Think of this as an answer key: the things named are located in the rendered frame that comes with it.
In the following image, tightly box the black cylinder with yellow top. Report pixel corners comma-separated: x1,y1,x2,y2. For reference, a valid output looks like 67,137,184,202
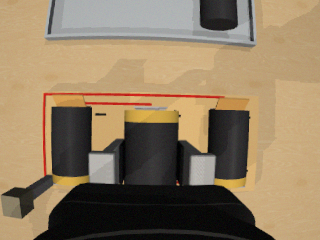
200,0,238,31
208,110,250,188
124,110,179,185
51,107,92,186

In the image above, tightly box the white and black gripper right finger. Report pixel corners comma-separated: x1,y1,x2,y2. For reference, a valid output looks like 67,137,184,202
176,140,216,185

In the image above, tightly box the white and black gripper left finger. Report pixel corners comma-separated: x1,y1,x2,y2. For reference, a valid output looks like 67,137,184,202
88,139,125,184

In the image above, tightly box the light grey shallow tray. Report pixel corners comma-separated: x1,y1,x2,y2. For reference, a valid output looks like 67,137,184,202
44,0,257,48

